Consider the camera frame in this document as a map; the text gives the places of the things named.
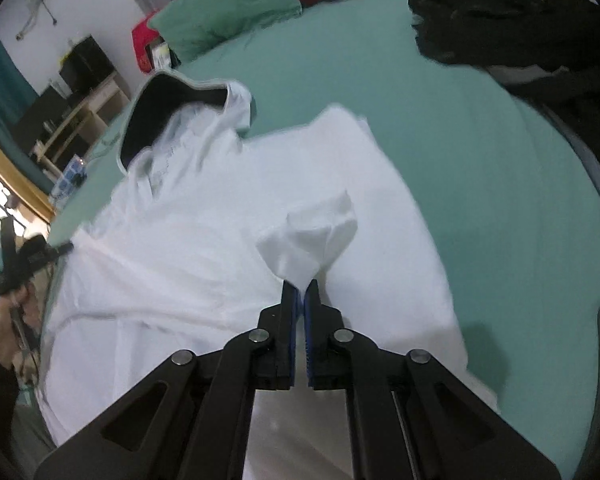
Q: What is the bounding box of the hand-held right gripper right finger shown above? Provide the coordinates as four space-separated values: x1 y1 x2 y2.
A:
303 280 562 480

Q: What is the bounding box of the black monitor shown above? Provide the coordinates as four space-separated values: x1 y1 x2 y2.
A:
58 35 116 96

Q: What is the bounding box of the bed with green sheet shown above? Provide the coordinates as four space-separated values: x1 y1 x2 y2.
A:
45 0 600 480

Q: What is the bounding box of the printed cardboard box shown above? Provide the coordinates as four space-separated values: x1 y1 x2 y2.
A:
149 41 174 72

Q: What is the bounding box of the white wall cable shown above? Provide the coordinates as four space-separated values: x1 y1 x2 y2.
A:
15 0 59 41

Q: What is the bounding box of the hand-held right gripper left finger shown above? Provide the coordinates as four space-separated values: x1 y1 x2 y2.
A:
32 280 299 480

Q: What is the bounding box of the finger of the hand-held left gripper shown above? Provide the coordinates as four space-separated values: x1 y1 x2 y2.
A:
47 241 76 261

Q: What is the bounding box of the light wooden desk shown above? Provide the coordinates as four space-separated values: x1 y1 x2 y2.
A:
29 70 133 182

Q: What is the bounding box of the white hoodie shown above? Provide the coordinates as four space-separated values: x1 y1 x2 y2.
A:
35 72 501 480

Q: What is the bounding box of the red bag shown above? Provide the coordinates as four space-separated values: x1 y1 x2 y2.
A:
131 16 166 76

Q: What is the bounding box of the person's left hand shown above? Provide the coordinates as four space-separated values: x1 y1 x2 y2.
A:
0 280 44 369

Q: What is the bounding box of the yellow framed window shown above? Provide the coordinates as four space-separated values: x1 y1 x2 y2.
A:
0 120 57 281

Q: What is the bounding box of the green pillow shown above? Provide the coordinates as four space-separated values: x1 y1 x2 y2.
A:
149 0 304 64

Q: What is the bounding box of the white power strip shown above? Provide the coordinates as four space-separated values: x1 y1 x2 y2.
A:
51 157 89 197

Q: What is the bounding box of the teal curtain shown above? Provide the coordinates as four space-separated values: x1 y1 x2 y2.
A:
0 25 57 202

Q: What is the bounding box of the black computer tower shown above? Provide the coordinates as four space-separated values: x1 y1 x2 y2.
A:
11 85 69 157

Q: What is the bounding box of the pile of black clothes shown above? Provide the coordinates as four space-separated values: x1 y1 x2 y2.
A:
406 0 600 161

